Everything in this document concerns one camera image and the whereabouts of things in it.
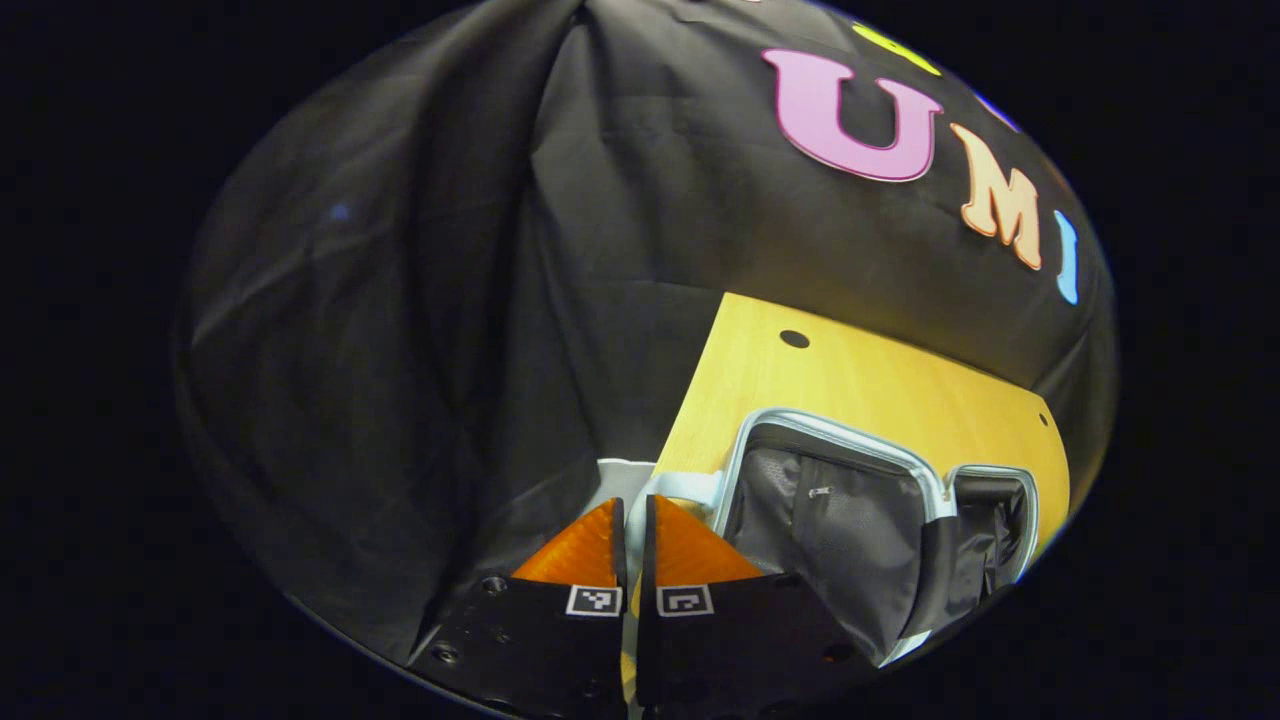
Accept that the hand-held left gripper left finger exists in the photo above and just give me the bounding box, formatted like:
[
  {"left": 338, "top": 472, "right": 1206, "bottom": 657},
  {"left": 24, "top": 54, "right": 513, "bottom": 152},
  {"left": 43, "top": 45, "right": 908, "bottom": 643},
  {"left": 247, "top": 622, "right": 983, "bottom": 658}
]
[{"left": 408, "top": 497, "right": 629, "bottom": 719}]

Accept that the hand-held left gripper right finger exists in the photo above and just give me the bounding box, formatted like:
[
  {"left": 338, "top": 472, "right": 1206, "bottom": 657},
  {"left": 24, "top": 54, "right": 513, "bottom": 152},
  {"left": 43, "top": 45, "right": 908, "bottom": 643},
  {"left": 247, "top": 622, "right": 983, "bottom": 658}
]
[{"left": 637, "top": 495, "right": 883, "bottom": 719}]

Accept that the light blue suitcase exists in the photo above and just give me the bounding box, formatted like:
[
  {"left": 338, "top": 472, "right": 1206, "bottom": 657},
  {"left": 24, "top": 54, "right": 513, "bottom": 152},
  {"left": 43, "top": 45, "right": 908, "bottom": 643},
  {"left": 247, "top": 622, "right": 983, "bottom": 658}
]
[{"left": 598, "top": 408, "right": 1041, "bottom": 669}]

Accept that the black backdrop cloth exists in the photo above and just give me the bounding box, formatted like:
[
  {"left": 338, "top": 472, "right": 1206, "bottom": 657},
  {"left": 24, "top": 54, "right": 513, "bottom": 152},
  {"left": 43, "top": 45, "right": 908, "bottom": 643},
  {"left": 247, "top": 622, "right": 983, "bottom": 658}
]
[{"left": 175, "top": 0, "right": 1119, "bottom": 666}]

